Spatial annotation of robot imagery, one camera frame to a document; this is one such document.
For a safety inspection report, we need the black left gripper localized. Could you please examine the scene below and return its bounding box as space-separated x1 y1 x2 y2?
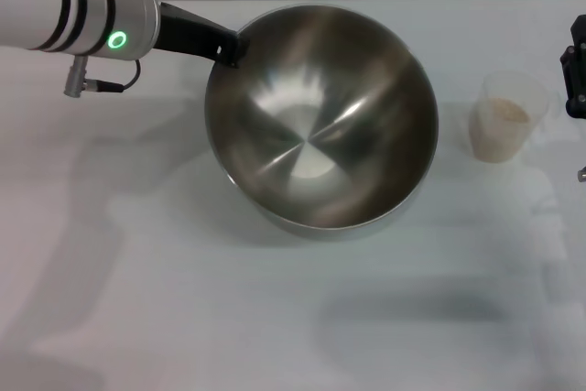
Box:
155 1 251 70

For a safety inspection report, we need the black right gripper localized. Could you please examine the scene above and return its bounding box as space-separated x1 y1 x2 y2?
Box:
559 15 586 118

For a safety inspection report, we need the clear plastic measuring cup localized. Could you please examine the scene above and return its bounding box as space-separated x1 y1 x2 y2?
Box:
469 69 550 163

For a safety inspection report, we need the white uncooked rice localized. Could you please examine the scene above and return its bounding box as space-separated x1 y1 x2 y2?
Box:
471 97 532 162

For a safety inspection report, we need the stainless steel mixing bowl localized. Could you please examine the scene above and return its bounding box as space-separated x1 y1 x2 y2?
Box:
203 4 440 242

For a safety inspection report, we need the left arm cable with plug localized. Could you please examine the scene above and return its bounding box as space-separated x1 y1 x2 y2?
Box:
63 55 141 98

